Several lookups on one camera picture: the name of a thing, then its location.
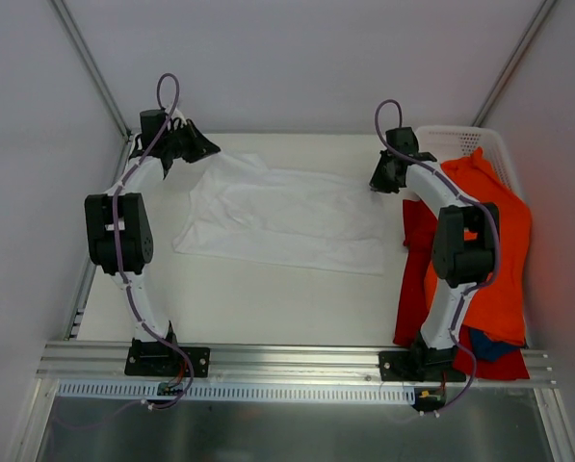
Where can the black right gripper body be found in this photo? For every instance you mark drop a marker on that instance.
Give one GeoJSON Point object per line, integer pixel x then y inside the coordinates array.
{"type": "Point", "coordinates": [383, 174]}

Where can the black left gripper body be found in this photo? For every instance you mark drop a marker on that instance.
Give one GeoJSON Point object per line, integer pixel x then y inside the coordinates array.
{"type": "Point", "coordinates": [189, 144]}

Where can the white t shirt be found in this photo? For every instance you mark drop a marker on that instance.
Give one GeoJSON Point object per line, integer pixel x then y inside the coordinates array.
{"type": "Point", "coordinates": [244, 210]}

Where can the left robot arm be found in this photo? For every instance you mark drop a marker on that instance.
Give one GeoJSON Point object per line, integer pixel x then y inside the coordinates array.
{"type": "Point", "coordinates": [121, 243]}

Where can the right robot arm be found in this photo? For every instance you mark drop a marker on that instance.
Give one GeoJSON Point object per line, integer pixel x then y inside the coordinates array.
{"type": "Point", "coordinates": [465, 251]}

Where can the red t shirt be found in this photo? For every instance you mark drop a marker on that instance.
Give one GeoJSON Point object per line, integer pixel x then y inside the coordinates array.
{"type": "Point", "coordinates": [419, 226]}

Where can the white plastic basket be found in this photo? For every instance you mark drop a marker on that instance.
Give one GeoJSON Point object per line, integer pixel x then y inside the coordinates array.
{"type": "Point", "coordinates": [452, 142]}

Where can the orange t shirt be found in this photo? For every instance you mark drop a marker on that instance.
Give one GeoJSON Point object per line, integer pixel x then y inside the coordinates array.
{"type": "Point", "coordinates": [496, 310]}

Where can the blue t shirt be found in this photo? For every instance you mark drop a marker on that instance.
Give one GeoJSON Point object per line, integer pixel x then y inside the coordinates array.
{"type": "Point", "coordinates": [489, 350]}

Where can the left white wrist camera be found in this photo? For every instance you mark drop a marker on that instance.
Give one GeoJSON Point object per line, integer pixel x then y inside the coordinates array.
{"type": "Point", "coordinates": [178, 119]}

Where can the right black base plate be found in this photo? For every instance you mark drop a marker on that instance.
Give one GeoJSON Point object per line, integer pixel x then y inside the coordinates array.
{"type": "Point", "coordinates": [405, 366]}

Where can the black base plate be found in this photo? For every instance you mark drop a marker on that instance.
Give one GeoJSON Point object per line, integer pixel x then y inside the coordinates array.
{"type": "Point", "coordinates": [146, 359]}
{"type": "Point", "coordinates": [405, 366]}

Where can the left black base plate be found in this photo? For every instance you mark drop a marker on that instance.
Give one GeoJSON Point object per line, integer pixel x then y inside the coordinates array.
{"type": "Point", "coordinates": [146, 359]}

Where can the aluminium mounting rail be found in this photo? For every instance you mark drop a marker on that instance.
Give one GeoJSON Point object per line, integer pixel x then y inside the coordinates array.
{"type": "Point", "coordinates": [313, 365]}

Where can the white slotted cable duct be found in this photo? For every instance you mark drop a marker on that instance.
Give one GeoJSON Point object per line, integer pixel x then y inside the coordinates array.
{"type": "Point", "coordinates": [243, 392]}

